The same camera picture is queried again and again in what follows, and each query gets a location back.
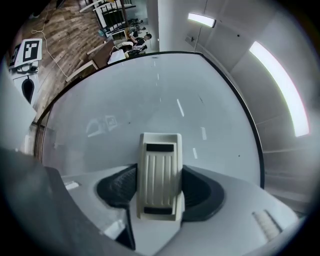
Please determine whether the beige whiteboard eraser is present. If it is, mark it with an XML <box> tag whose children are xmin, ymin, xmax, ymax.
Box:
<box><xmin>135</xmin><ymin>132</ymin><xmax>186</xmax><ymax>222</ymax></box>

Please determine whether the long ceiling light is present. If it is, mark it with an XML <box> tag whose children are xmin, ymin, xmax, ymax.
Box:
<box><xmin>248</xmin><ymin>40</ymin><xmax>310</xmax><ymax>138</ymax></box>

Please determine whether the dark wooden table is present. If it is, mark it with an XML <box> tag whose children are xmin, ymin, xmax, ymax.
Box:
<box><xmin>65</xmin><ymin>39</ymin><xmax>127</xmax><ymax>83</ymax></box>

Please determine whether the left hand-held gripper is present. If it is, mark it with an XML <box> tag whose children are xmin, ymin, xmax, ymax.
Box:
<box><xmin>8</xmin><ymin>38</ymin><xmax>43</xmax><ymax>106</ymax></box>

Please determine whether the white railing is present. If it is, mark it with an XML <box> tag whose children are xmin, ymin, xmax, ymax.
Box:
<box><xmin>79</xmin><ymin>0</ymin><xmax>141</xmax><ymax>36</ymax></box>

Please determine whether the black-framed whiteboard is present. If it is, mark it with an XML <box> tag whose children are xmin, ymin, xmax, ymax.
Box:
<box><xmin>34</xmin><ymin>50</ymin><xmax>266</xmax><ymax>191</ymax></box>

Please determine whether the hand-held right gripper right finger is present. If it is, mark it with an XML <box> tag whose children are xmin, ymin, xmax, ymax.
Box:
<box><xmin>130</xmin><ymin>164</ymin><xmax>300</xmax><ymax>256</ymax></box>

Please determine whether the short ceiling light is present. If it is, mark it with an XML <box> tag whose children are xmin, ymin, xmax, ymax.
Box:
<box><xmin>187</xmin><ymin>12</ymin><xmax>217</xmax><ymax>29</ymax></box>

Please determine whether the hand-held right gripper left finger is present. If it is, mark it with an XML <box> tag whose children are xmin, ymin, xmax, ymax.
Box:
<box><xmin>61</xmin><ymin>163</ymin><xmax>138</xmax><ymax>251</ymax></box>

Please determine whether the white floor cable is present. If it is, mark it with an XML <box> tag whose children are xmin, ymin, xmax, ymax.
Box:
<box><xmin>31</xmin><ymin>29</ymin><xmax>69</xmax><ymax>79</ymax></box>

